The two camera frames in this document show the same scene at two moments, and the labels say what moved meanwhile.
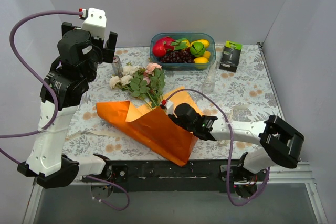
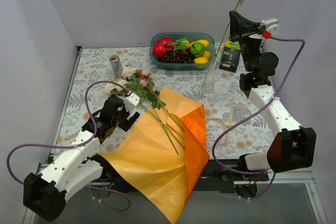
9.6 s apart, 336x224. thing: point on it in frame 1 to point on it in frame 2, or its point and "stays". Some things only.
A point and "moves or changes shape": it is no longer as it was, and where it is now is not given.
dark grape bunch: [181, 56] stays
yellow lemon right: [207, 54] stays
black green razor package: [230, 55] stays
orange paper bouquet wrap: [153, 126] moves or changes shape
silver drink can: [117, 66] stays
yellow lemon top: [206, 43] stays
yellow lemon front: [201, 62] stays
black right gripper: [172, 118] to [243, 34]
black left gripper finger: [108, 52] to [130, 121]
